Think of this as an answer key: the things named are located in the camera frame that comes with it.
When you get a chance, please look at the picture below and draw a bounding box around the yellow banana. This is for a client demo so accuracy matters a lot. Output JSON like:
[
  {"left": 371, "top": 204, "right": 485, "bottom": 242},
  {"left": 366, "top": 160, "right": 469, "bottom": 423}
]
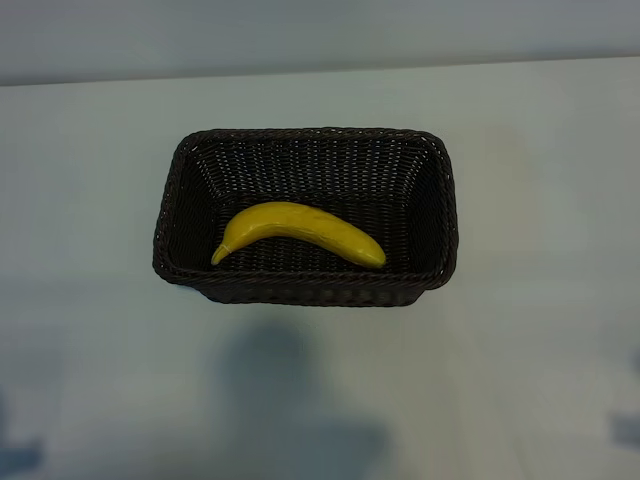
[{"left": 210, "top": 200, "right": 388, "bottom": 272}]

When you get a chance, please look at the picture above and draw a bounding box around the dark brown woven basket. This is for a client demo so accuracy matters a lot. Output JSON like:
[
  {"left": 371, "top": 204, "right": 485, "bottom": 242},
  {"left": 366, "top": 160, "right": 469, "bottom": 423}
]
[{"left": 151, "top": 126, "right": 460, "bottom": 309}]

